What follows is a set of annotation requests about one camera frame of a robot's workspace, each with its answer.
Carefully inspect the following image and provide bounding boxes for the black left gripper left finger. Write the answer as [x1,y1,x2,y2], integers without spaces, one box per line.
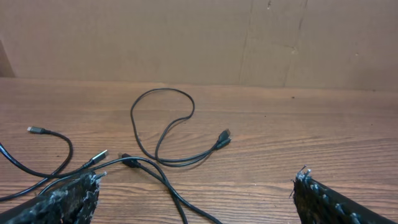
[1,172,106,224]

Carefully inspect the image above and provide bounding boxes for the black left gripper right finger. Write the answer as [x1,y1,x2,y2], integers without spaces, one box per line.
[291,166,395,224]

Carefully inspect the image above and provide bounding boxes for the thick black USB cable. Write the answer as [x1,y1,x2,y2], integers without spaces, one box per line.
[0,126,109,202]

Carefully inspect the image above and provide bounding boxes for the thin black USB cable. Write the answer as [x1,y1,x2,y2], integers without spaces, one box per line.
[39,152,223,224]

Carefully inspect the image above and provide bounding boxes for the black cable with USB-A plug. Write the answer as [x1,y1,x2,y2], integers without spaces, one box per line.
[129,88,232,168]

